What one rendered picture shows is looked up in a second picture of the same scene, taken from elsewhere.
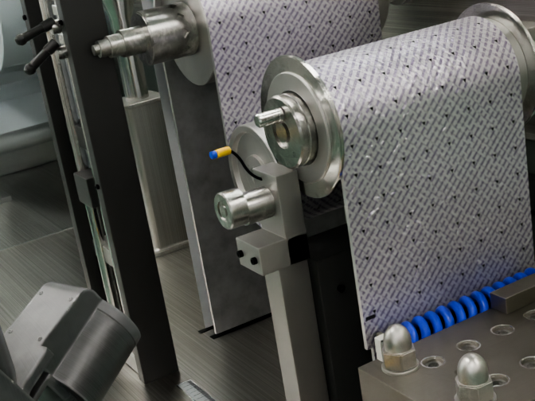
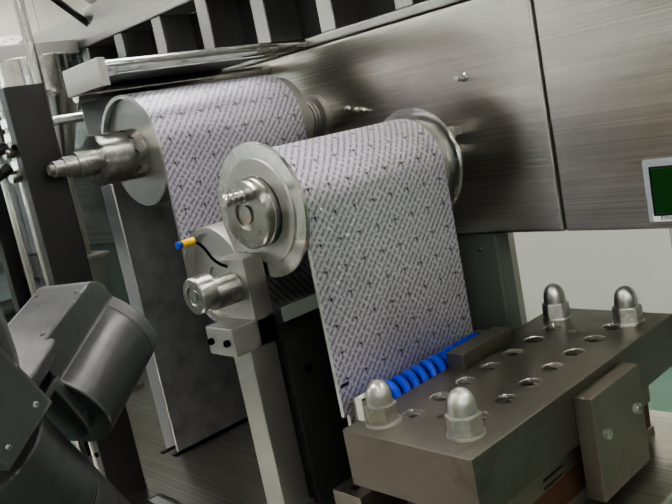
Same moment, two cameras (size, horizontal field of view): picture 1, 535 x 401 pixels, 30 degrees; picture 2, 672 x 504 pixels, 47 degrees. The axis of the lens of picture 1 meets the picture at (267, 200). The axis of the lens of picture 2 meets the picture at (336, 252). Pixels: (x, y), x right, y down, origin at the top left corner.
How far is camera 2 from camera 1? 0.23 m
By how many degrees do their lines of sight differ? 16
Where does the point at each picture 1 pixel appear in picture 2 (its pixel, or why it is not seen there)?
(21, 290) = not seen: outside the picture
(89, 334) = (101, 333)
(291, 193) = (257, 275)
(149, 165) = not seen: hidden behind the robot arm
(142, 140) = not seen: hidden behind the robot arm
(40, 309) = (38, 309)
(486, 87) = (419, 171)
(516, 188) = (451, 262)
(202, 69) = (154, 188)
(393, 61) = (340, 146)
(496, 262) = (443, 331)
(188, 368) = (155, 484)
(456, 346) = (430, 398)
